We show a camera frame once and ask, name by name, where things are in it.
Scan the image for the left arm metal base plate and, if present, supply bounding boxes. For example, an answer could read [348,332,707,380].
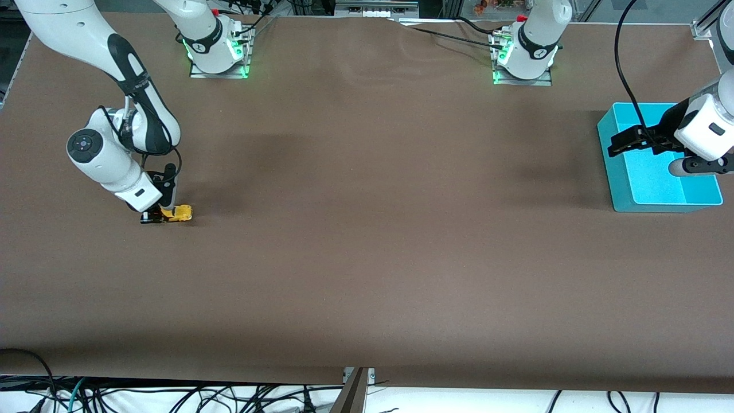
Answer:
[492,32,554,87]

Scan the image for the short black table cable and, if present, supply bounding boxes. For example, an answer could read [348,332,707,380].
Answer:
[456,16,511,36]

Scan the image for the brown table mat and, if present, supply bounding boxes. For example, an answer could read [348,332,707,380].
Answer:
[0,10,734,394]

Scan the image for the black looped floor cable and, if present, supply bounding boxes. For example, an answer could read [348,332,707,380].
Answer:
[0,348,58,402]

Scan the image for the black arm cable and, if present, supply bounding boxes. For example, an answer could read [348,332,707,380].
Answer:
[97,95,183,178]
[614,0,654,138]

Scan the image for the teal floor cable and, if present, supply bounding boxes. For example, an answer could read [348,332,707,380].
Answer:
[68,377,87,413]

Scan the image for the tangled black floor cables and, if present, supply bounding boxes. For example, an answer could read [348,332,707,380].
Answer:
[0,376,345,413]

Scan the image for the white power strip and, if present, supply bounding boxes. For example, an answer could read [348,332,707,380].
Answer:
[335,0,419,19]

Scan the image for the long black table cable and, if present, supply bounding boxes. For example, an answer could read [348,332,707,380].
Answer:
[390,17,505,49]

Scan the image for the aluminium frame corner bracket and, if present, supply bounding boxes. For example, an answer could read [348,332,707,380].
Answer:
[691,0,734,41]

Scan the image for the metal table leg bar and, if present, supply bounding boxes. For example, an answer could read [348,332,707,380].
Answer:
[330,367,376,413]

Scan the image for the thin black hanging cables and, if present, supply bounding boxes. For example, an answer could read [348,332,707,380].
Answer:
[548,390,660,413]

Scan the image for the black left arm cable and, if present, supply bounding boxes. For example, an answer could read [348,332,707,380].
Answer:
[614,0,654,138]

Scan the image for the black base power cable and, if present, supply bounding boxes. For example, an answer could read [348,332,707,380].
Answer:
[221,0,279,44]

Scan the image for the teal plastic bin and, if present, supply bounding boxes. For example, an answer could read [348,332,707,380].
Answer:
[597,102,724,213]

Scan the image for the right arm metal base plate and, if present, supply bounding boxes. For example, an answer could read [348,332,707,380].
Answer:
[189,23,253,79]

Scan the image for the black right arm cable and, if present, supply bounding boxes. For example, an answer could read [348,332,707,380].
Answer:
[97,95,183,178]

